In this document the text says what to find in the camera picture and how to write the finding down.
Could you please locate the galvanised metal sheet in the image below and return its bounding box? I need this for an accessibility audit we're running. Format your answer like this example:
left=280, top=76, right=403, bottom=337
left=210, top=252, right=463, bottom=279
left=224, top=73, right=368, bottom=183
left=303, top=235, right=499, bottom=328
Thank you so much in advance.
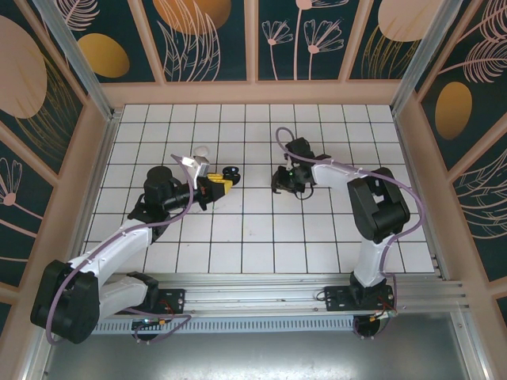
left=23, top=312, right=486, bottom=380

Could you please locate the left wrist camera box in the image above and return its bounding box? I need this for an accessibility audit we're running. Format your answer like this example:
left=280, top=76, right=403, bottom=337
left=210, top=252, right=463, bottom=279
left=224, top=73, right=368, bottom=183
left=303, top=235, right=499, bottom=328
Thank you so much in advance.
left=170, top=154, right=211, bottom=190

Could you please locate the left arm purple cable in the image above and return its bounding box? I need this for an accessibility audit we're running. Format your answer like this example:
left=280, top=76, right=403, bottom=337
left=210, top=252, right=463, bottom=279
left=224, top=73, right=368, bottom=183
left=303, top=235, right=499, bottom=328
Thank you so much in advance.
left=44, top=153, right=197, bottom=345

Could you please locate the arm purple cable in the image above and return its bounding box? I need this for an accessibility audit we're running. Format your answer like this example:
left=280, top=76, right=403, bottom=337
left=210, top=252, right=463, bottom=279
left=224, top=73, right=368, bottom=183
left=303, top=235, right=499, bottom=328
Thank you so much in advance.
left=276, top=126, right=423, bottom=340
left=44, top=153, right=197, bottom=345

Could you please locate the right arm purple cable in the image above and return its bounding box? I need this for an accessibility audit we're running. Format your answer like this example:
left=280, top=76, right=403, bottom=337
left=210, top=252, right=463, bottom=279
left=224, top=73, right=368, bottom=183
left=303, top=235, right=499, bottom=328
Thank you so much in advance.
left=276, top=126, right=423, bottom=340

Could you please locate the aluminium side rail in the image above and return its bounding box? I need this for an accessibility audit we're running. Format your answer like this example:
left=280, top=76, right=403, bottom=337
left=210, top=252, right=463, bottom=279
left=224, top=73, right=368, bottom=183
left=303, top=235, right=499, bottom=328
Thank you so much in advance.
left=73, top=112, right=120, bottom=258

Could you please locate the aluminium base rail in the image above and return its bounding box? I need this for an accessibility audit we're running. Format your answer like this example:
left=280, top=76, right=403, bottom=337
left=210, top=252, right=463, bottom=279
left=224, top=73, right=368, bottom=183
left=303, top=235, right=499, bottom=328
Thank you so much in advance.
left=37, top=272, right=471, bottom=318

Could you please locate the red yellow wire bundle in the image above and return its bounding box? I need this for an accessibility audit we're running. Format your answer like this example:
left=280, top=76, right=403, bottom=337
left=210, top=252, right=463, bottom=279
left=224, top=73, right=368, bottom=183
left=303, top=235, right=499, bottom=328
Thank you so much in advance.
left=370, top=294, right=398, bottom=320
left=156, top=302, right=177, bottom=329

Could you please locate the perforated metal cable tray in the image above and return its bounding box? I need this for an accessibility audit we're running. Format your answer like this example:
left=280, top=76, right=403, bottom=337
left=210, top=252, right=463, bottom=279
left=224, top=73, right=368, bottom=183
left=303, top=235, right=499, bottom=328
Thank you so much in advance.
left=53, top=318, right=357, bottom=334

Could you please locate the aluminium corner post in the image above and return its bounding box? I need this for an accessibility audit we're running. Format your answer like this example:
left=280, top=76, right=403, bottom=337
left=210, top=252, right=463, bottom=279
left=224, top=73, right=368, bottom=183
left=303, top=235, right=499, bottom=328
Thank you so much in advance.
left=33, top=0, right=122, bottom=122
left=390, top=0, right=465, bottom=116

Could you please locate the black round cable port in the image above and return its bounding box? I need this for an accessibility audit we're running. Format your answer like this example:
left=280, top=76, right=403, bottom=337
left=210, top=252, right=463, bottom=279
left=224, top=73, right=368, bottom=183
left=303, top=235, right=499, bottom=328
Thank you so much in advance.
left=132, top=327, right=159, bottom=345
left=353, top=316, right=384, bottom=340

